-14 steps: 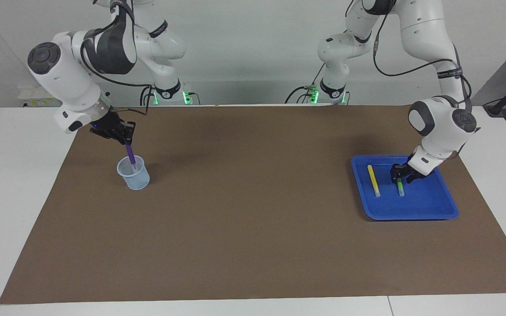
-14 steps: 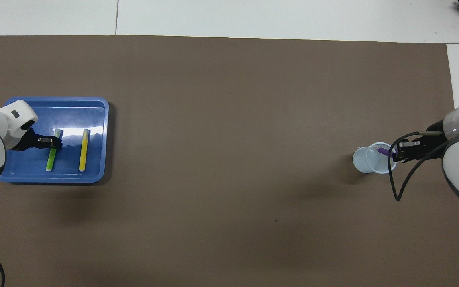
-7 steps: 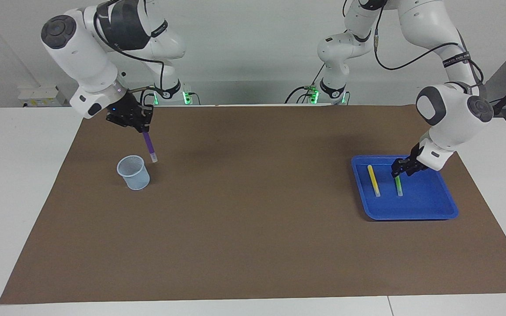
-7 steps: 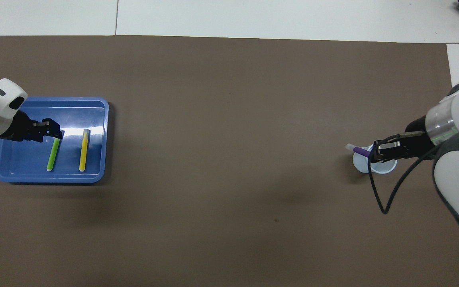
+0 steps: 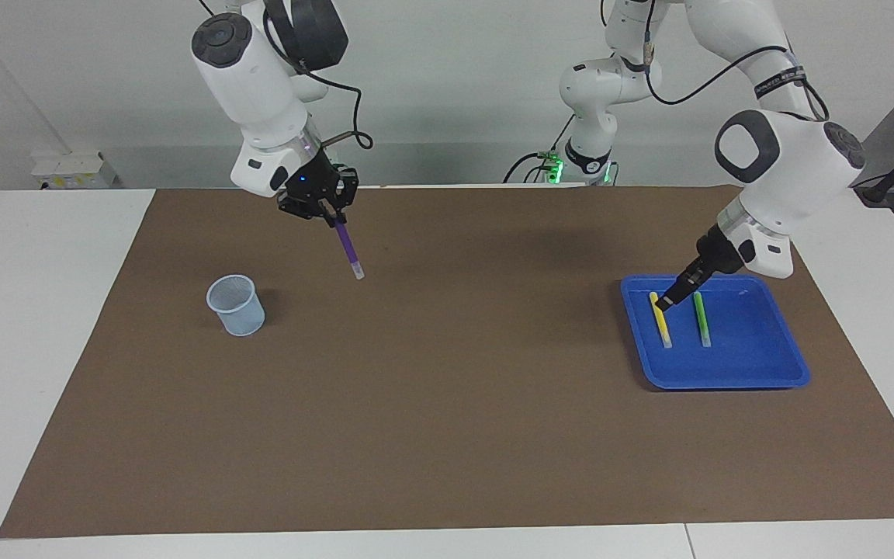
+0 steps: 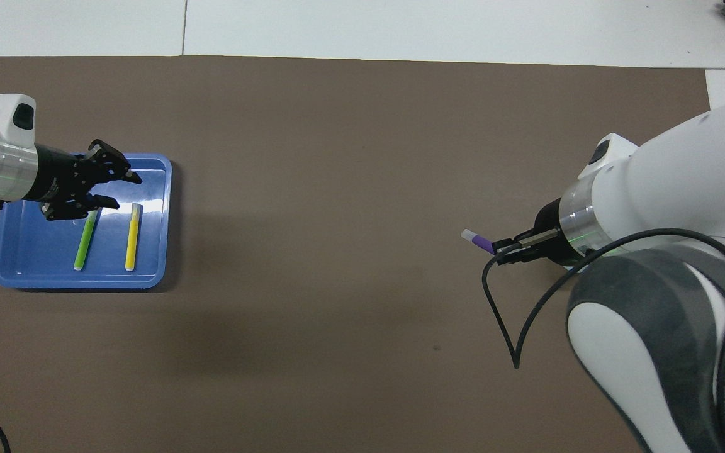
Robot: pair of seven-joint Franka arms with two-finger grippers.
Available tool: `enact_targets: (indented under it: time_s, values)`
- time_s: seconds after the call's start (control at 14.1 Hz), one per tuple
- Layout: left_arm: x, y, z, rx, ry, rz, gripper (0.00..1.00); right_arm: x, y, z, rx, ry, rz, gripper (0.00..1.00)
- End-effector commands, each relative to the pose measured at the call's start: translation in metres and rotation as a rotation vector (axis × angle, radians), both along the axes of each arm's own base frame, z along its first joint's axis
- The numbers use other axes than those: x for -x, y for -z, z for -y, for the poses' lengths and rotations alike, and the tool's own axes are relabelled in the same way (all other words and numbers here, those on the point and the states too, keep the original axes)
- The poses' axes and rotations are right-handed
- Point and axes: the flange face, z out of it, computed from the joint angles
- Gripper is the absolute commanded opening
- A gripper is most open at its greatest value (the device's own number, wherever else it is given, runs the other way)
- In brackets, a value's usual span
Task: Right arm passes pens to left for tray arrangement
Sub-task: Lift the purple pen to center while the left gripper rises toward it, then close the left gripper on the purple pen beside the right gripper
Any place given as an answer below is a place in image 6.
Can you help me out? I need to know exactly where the brown table mat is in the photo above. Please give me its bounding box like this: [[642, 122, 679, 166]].
[[0, 55, 725, 453]]

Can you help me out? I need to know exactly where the blue plastic tray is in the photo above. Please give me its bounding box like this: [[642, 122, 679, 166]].
[[0, 153, 173, 289]]

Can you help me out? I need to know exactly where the yellow highlighter pen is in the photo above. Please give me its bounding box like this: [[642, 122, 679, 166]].
[[125, 203, 143, 272]]

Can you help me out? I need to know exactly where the green highlighter pen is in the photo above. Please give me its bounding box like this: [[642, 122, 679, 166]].
[[73, 211, 99, 271]]

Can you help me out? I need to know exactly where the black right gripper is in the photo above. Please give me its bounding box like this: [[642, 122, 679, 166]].
[[492, 200, 583, 265]]

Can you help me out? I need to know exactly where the purple highlighter pen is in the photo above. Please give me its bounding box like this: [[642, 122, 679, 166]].
[[461, 229, 497, 255]]

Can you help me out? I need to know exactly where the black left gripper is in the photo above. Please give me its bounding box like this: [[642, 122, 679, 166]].
[[34, 140, 143, 221]]

